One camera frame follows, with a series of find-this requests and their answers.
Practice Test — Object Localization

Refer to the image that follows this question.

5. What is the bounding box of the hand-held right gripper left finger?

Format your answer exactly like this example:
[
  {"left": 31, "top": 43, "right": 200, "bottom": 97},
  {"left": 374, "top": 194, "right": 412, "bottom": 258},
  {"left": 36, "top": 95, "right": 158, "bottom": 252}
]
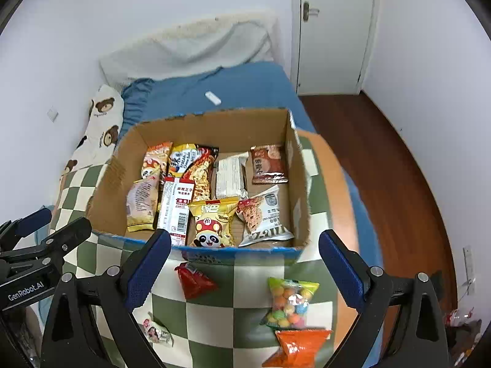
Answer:
[{"left": 40, "top": 229, "right": 172, "bottom": 368}]

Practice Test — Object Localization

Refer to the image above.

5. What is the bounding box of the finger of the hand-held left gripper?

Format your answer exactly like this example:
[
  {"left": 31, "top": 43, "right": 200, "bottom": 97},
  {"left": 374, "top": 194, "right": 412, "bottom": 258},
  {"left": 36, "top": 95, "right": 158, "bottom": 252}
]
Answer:
[
  {"left": 11, "top": 217, "right": 93, "bottom": 273},
  {"left": 0, "top": 207, "right": 52, "bottom": 251}
]

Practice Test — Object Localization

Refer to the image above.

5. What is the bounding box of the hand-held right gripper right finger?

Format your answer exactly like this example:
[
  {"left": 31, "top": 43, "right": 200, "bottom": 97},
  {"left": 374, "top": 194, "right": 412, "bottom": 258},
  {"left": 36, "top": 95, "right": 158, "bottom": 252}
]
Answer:
[{"left": 319, "top": 229, "right": 450, "bottom": 368}]

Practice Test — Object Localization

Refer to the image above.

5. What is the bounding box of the small red packet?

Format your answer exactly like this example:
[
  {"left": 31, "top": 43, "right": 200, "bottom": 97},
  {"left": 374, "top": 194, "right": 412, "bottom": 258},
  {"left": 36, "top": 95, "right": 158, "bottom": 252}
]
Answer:
[{"left": 175, "top": 262, "right": 219, "bottom": 301}]

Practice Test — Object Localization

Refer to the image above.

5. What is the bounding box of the small cartoon candy packet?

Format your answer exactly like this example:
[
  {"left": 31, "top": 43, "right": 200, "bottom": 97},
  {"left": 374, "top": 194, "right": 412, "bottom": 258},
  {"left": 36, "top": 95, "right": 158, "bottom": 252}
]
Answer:
[{"left": 142, "top": 317, "right": 174, "bottom": 348}]

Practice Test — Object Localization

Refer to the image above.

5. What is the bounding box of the bag of colourful candy balls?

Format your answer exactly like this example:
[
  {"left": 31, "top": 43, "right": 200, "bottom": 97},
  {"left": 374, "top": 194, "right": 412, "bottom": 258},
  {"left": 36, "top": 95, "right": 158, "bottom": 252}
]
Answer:
[{"left": 260, "top": 277, "right": 320, "bottom": 330}]

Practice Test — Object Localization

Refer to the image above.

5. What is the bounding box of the red white long packet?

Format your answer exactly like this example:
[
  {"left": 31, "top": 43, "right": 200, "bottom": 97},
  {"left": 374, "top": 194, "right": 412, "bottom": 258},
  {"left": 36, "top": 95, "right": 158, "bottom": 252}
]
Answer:
[{"left": 156, "top": 175, "right": 195, "bottom": 247}]

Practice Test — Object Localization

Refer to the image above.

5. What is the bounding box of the grey packet with yellow edges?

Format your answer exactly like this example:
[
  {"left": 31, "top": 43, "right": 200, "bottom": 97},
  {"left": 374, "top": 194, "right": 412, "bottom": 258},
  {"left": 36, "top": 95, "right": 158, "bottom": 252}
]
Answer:
[{"left": 126, "top": 174, "right": 162, "bottom": 233}]

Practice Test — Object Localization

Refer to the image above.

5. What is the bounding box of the printed cardboard box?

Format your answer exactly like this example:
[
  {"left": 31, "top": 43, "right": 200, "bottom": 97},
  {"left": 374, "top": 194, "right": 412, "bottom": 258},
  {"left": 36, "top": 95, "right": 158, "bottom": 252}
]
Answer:
[{"left": 86, "top": 108, "right": 312, "bottom": 266}]

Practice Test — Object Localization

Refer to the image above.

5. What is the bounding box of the yellow panda snack packet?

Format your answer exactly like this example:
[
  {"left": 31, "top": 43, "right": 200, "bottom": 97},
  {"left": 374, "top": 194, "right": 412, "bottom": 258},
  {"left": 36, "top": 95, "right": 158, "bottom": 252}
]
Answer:
[{"left": 187, "top": 196, "right": 240, "bottom": 248}]

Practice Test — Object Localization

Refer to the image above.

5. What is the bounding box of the white snack packet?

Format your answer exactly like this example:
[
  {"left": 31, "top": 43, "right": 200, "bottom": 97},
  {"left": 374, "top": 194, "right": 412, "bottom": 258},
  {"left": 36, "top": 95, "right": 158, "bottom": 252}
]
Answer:
[{"left": 235, "top": 184, "right": 296, "bottom": 248}]

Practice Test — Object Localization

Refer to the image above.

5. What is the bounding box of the orange panda snack packet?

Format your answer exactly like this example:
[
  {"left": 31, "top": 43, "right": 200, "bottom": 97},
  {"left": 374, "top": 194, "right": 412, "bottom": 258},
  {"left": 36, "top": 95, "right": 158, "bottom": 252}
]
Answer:
[{"left": 140, "top": 141, "right": 173, "bottom": 179}]

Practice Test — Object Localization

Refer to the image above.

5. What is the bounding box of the yellow instant noodle packet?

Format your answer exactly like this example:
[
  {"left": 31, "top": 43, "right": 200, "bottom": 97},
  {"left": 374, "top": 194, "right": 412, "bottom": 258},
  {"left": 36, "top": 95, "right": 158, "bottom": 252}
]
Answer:
[{"left": 167, "top": 143, "right": 219, "bottom": 202}]

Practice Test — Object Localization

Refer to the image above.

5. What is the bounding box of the white wafer packet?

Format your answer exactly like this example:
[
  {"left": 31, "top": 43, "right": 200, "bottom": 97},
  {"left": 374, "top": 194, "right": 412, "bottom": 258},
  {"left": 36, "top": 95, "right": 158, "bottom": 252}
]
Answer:
[{"left": 215, "top": 152, "right": 250, "bottom": 200}]

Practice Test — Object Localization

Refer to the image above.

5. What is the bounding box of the brown snack packet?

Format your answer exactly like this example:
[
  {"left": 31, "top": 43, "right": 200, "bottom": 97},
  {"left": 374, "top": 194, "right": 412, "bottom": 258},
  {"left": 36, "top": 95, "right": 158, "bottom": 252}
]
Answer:
[{"left": 249, "top": 144, "right": 289, "bottom": 186}]

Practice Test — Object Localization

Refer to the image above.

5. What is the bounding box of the green white checkered blanket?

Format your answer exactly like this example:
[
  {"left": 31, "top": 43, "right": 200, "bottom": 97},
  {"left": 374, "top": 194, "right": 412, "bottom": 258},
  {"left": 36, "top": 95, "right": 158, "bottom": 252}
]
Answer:
[{"left": 50, "top": 130, "right": 361, "bottom": 368}]

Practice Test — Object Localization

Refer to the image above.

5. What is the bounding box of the bear print pillow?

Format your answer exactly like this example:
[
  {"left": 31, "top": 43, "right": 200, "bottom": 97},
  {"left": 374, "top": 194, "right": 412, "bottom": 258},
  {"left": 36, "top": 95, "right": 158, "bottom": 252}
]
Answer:
[{"left": 59, "top": 84, "right": 126, "bottom": 185}]

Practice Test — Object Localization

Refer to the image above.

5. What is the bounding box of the clear plastic bag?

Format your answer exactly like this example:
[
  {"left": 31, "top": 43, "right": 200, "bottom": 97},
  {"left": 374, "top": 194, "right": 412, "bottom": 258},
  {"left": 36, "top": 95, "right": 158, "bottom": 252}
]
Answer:
[{"left": 444, "top": 307, "right": 485, "bottom": 368}]

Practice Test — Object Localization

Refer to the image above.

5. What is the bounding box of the white door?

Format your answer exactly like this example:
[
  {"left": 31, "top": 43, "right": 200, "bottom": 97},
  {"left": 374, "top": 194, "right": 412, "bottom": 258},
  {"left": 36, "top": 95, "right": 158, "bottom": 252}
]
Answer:
[{"left": 290, "top": 0, "right": 381, "bottom": 96}]

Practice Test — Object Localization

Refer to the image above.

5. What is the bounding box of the cream fluffy blanket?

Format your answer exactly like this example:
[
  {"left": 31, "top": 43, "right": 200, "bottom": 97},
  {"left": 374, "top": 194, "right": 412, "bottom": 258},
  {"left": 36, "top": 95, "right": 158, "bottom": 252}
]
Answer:
[{"left": 146, "top": 10, "right": 282, "bottom": 63}]

